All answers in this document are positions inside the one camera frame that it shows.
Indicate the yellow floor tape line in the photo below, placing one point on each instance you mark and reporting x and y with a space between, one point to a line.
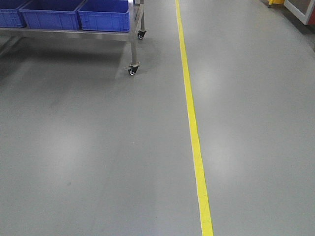
201 186

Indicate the blue cart bin right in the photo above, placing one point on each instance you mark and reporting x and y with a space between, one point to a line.
105 15

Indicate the blue cart bin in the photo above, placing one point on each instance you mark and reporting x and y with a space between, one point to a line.
10 16
52 14
105 15

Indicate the blue cart bin middle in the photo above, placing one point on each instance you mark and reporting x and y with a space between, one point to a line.
52 14

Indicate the steel wheeled cart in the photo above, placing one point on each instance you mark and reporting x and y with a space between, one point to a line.
136 32

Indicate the blue cart bin left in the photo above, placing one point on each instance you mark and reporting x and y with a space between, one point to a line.
10 16

